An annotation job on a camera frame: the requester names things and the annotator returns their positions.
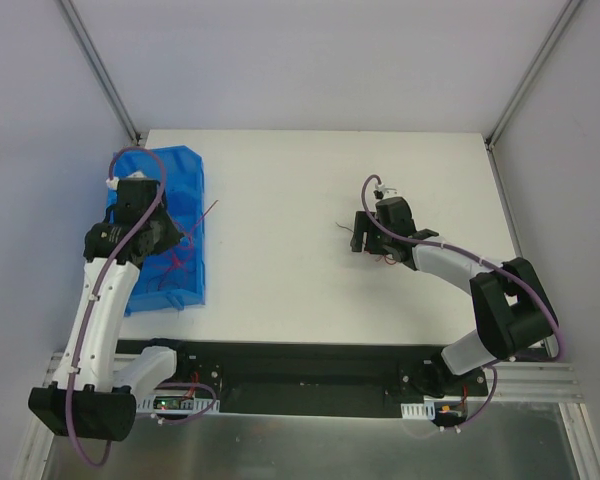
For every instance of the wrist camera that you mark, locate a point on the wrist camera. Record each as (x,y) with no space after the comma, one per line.
(382,192)
(113,182)

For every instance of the right aluminium corner post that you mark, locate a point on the right aluminium corner post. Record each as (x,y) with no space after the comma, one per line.
(565,17)

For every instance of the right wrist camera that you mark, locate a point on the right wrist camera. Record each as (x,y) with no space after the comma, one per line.
(382,192)

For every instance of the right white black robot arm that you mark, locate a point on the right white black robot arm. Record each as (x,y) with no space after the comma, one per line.
(511,309)

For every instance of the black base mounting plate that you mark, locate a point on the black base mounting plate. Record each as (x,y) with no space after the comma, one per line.
(305,379)

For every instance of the white cable duct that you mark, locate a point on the white cable duct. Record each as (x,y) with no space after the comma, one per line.
(176,405)
(418,411)

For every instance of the aluminium corner post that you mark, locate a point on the aluminium corner post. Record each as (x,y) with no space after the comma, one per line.
(98,68)
(565,17)

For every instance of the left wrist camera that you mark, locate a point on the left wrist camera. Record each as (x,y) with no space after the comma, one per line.
(113,182)

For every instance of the left aluminium corner post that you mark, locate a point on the left aluminium corner post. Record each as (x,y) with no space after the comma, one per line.
(98,68)

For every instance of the left white cable duct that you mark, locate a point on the left white cable duct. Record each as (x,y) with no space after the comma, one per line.
(176,405)

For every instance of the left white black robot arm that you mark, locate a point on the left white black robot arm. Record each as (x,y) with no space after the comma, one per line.
(87,398)

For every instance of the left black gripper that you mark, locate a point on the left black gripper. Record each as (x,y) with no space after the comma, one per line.
(165,232)

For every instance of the right white cable duct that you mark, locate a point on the right white cable duct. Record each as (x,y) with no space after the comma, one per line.
(418,411)

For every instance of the blue plastic compartment bin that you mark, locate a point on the blue plastic compartment bin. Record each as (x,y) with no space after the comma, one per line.
(176,279)

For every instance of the aluminium front rail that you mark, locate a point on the aluminium front rail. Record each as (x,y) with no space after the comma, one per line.
(515,381)

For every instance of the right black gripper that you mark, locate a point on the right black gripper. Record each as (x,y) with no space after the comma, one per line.
(362,233)

